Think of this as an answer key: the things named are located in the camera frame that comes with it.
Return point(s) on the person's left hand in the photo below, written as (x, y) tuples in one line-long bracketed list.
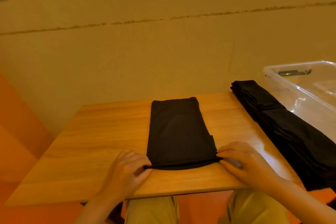
[(119, 179)]

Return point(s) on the person's right hand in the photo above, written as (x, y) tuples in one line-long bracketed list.
[(253, 168)]

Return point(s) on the person's left thumb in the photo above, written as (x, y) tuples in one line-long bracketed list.
[(143, 174)]

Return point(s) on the person's right thumb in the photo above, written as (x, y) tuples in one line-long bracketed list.
[(227, 168)]

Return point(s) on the black cloth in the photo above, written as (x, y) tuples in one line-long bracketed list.
[(178, 132)]

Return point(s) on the person's left forearm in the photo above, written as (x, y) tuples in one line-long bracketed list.
[(97, 210)]

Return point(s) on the person's right forearm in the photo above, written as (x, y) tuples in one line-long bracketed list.
[(301, 202)]

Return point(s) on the khaki trousers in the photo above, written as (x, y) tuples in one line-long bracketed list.
[(252, 209)]

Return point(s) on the pile of black cloths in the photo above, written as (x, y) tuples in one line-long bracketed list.
[(294, 134)]

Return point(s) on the clear plastic storage bin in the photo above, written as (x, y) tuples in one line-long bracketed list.
[(312, 95)]

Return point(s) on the black bin latch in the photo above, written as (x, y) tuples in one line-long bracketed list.
[(294, 72)]

